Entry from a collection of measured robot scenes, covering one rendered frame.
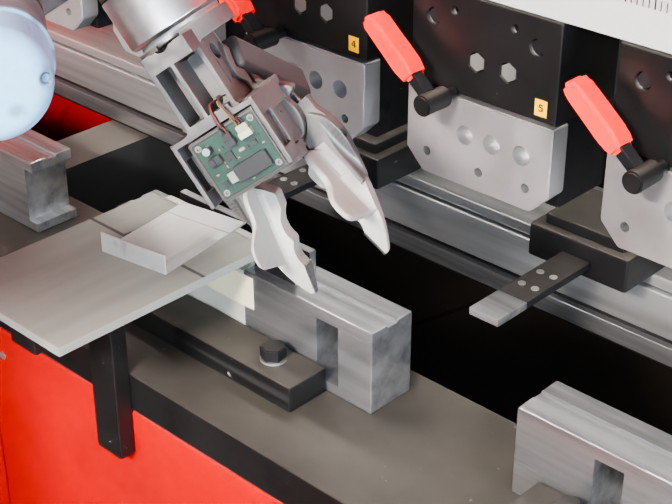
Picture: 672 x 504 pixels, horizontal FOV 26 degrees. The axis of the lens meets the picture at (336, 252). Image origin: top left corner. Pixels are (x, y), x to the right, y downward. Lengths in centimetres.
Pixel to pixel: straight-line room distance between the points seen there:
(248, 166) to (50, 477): 86
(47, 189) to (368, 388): 56
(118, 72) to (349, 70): 79
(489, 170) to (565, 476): 29
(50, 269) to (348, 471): 36
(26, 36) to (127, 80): 115
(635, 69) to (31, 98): 45
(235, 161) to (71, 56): 113
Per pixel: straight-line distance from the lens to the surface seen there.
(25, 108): 88
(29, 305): 143
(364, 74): 127
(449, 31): 120
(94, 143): 203
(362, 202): 103
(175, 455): 153
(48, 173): 182
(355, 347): 143
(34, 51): 88
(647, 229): 113
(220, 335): 153
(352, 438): 143
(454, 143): 122
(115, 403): 154
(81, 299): 143
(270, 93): 101
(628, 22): 109
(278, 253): 106
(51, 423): 172
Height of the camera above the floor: 173
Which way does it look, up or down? 29 degrees down
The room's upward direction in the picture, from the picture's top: straight up
